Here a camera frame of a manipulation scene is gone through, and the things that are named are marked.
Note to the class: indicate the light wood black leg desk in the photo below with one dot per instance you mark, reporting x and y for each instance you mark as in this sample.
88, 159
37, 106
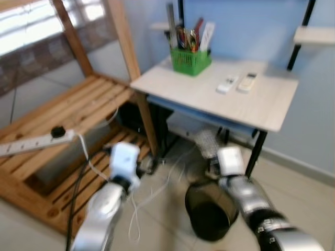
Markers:
209, 99

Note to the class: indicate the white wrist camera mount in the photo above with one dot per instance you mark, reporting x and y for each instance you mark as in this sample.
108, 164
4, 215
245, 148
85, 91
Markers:
124, 159
230, 159

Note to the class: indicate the white power strip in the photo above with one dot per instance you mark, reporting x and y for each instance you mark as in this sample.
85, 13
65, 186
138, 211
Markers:
31, 144

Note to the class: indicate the black slanted shelf pole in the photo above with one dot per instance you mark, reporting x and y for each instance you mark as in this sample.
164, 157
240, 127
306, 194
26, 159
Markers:
301, 36

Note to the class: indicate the thin black shelf pole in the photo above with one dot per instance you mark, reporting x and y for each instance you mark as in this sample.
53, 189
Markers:
181, 13

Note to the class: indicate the wooden slatted frame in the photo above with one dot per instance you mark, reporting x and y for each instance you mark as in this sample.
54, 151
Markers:
78, 104

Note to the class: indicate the black round trash bin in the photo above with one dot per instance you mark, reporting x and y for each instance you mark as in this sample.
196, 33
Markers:
209, 214

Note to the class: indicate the grey mesh basket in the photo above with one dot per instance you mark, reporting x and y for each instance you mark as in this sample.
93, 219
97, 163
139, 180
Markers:
208, 144

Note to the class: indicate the cream remote control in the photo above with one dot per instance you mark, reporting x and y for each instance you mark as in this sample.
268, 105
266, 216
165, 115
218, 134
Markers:
247, 82

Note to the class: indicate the white remote control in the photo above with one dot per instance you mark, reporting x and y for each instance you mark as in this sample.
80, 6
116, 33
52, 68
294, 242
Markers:
227, 84

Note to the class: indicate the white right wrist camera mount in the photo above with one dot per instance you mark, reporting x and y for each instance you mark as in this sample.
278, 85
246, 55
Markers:
230, 159

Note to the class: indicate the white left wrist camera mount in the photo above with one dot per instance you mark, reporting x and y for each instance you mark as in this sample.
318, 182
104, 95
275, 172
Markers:
124, 159

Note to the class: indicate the small white shelf board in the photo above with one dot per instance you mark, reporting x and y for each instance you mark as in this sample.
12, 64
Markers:
159, 26

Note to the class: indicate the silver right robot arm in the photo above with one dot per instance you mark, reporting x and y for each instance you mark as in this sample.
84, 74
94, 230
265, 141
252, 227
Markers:
251, 204

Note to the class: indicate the grey metal ruler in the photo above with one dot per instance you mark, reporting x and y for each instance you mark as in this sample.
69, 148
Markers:
172, 26

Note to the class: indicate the black power plug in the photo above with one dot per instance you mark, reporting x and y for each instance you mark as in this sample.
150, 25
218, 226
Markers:
58, 131

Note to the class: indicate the white flat ruler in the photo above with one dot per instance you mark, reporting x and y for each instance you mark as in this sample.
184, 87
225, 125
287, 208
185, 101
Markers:
207, 36

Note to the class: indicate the bright window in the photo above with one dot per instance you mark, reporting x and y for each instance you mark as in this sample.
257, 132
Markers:
31, 26

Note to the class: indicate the red pen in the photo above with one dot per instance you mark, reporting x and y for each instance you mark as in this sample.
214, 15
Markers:
198, 32

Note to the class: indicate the green plastic basket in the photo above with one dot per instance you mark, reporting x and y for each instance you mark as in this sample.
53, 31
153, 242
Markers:
191, 63

